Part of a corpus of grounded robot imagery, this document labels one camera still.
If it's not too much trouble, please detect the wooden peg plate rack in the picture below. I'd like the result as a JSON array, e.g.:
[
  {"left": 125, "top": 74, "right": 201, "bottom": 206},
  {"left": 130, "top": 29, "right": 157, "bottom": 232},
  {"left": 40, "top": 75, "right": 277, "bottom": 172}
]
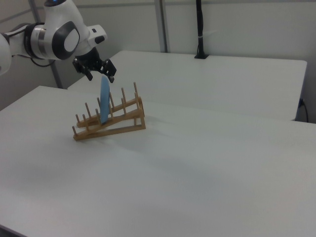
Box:
[{"left": 72, "top": 82, "right": 147, "bottom": 142}]

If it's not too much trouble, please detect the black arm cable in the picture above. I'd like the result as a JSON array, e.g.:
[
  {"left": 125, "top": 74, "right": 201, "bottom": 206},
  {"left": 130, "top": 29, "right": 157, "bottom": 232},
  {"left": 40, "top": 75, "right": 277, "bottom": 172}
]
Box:
[{"left": 11, "top": 53, "right": 56, "bottom": 68}]

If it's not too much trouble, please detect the blue round plate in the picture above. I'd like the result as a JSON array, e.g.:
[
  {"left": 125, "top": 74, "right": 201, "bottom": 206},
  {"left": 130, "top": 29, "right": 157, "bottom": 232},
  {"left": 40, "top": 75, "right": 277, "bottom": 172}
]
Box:
[{"left": 99, "top": 76, "right": 111, "bottom": 125}]

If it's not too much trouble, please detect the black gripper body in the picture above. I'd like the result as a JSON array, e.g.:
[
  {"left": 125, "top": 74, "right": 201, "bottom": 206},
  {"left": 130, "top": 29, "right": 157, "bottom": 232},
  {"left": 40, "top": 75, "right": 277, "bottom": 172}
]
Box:
[{"left": 72, "top": 48, "right": 117, "bottom": 77}]

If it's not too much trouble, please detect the black camera pole white tape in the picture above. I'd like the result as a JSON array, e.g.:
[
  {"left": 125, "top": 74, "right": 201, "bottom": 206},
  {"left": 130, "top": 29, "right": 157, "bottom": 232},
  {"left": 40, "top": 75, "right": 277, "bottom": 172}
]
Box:
[{"left": 194, "top": 0, "right": 210, "bottom": 59}]

